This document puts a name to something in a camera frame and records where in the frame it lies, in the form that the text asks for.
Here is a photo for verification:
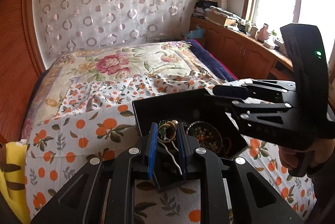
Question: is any silver metal bangle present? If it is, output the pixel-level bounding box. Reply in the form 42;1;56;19
186;121;223;154

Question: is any orange print bed cloth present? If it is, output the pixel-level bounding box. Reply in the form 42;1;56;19
25;71;316;223

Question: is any pink ceramic figurine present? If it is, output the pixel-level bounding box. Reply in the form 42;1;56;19
257;23;270;42

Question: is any cardboard box on cabinet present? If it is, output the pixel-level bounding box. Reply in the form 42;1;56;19
206;11;236;26

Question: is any dark blue blanket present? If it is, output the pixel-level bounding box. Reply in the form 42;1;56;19
186;39;237;82

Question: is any black jewelry box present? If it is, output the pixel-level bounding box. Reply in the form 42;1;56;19
132;89;247;192

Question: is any floral bed quilt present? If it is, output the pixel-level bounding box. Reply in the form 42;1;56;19
21;41;227;139

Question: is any yellow plush toy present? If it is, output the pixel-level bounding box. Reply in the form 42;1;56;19
1;142;30;223

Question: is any brown wooden bead bracelet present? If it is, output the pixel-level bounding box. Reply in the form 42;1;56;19
193;127;220;153

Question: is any wooden side cabinet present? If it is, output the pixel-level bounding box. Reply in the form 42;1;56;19
190;17;294;81

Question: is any person's right hand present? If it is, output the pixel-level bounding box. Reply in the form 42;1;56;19
278;137;335;178

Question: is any pile of folded clothes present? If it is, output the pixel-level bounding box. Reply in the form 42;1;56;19
192;0;240;20

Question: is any tissue box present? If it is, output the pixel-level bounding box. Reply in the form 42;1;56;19
263;40;277;49

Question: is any teal plastic bag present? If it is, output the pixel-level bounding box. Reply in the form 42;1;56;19
183;25;206;40

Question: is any silver purple hair comb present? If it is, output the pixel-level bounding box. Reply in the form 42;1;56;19
158;141;183;176

